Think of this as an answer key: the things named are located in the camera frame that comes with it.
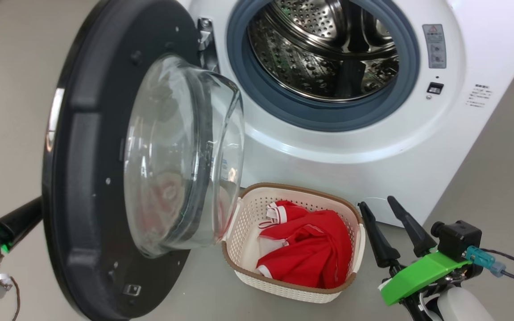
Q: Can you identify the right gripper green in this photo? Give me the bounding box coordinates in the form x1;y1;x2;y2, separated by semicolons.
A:
358;196;472;321

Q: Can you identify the red garment with white trim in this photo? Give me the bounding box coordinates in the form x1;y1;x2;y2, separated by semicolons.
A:
256;200;352;289

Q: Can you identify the black round glass washer door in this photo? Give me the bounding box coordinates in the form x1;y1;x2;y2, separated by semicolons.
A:
41;0;245;321

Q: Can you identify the white front-load washing machine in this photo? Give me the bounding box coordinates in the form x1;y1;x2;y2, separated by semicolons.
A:
177;0;514;228

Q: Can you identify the cream perforated laundry basket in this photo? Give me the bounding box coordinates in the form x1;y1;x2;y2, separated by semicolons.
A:
221;182;366;304

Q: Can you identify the grey rubber door gasket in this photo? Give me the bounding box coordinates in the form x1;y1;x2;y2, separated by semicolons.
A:
227;0;421;132

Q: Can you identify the silver metal door hinge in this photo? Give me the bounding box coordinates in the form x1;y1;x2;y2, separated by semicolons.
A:
197;18;220;74

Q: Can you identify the round white filter cover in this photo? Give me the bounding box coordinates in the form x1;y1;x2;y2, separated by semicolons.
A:
359;198;391;210

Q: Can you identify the grey warning label sticker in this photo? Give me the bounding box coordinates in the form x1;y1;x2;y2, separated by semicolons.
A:
422;24;447;69

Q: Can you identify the stainless steel perforated drum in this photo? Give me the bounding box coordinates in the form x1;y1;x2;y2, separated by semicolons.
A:
248;0;400;102

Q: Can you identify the thin brown left arm cable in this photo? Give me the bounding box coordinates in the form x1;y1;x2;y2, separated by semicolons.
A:
9;276;21;321

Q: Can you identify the teal cable connector plug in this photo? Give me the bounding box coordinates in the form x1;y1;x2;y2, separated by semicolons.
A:
465;246;506;278

